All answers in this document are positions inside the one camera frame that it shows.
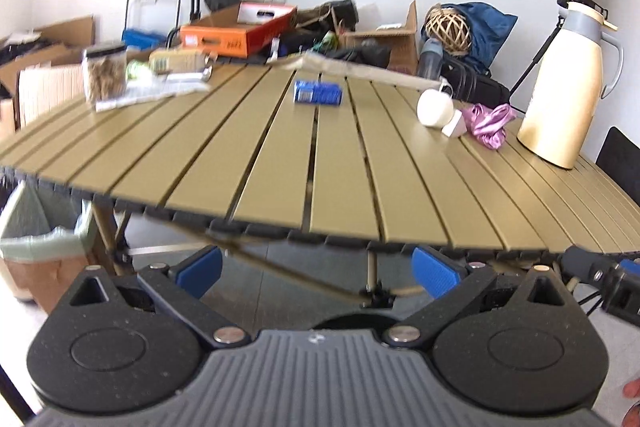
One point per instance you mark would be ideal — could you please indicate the khaki folding slatted table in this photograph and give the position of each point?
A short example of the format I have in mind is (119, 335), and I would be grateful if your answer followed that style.
(250, 147)

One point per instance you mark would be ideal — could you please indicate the dark green bag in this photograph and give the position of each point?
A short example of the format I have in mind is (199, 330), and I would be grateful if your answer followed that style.
(340, 9)

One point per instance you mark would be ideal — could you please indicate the beige carton box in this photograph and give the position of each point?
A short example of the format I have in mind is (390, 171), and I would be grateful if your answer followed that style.
(175, 59)

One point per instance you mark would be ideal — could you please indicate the woven rattan ball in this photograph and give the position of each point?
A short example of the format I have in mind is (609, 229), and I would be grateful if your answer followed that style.
(450, 29)

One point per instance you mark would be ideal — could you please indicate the white cup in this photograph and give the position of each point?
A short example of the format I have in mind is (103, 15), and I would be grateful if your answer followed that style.
(434, 108)

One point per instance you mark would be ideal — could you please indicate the small blue box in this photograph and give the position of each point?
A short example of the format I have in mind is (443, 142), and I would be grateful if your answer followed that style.
(317, 93)

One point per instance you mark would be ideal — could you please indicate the cardboard box with green liner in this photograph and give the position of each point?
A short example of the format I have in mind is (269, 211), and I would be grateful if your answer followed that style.
(35, 277)

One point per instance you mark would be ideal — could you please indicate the white and orange box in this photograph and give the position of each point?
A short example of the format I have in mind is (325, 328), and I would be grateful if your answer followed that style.
(262, 12)

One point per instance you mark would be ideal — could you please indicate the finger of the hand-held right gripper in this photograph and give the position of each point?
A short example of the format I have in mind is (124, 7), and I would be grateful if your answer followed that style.
(582, 269)
(632, 268)

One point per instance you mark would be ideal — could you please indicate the black round bin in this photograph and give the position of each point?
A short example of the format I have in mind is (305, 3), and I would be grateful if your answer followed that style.
(357, 323)

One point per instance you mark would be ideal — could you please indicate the black cloth pouch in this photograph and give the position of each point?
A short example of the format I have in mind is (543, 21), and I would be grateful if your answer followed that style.
(362, 54)

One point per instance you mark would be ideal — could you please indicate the blue fabric bag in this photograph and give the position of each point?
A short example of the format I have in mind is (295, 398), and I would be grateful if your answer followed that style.
(487, 32)

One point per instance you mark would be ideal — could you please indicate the black folding chair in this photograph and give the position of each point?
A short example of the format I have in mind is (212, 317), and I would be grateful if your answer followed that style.
(620, 152)

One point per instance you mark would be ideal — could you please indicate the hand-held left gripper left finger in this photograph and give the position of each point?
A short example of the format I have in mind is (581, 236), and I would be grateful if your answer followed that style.
(197, 269)

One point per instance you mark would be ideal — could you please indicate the silver foil pouch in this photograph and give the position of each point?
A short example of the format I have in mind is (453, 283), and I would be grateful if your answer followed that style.
(192, 74)

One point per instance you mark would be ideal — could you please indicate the orange cardboard box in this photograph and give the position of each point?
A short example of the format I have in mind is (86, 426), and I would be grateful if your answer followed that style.
(220, 38)

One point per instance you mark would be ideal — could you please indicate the beige folding wagon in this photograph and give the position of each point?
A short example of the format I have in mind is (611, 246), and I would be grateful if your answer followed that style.
(350, 69)

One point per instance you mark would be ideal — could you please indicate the grey blue water bottle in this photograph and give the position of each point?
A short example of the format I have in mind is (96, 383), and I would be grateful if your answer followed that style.
(430, 57)

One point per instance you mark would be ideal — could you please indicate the brown open cardboard box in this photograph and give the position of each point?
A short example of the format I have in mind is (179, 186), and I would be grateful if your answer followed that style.
(395, 42)

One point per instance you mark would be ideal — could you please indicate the person's right hand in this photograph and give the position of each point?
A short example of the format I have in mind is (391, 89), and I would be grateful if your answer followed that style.
(632, 389)

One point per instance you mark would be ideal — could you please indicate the black duffel bag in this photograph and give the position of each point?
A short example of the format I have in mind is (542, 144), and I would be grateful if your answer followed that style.
(475, 87)

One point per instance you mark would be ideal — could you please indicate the pink satin scrunchie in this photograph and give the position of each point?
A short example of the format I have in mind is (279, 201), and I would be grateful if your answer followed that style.
(487, 119)

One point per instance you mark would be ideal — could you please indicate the clear jar with black lid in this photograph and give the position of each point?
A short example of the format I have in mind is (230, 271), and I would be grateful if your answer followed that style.
(105, 72)

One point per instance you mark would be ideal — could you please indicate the black camera tripod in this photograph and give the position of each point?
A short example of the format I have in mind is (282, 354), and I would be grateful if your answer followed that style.
(532, 62)

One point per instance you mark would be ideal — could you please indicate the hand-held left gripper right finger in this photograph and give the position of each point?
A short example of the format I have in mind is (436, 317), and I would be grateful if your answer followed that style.
(435, 269)

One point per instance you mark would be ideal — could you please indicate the printed paper sheet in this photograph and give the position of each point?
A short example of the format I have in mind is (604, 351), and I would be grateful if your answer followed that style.
(145, 94)

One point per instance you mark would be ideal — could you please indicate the green snack packet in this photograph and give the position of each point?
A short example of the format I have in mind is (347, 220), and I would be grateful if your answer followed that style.
(327, 41)

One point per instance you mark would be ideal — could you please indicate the white foam wedge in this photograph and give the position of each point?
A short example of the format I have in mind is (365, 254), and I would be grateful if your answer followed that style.
(454, 126)

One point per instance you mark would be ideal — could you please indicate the yellow thermos jug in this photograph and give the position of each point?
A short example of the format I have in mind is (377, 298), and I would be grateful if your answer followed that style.
(560, 107)

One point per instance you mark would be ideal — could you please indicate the small green bottle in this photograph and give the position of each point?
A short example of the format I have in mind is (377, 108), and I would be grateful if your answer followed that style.
(137, 69)

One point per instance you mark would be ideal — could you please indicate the blue crate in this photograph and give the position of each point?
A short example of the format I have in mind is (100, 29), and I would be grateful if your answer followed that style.
(142, 38)

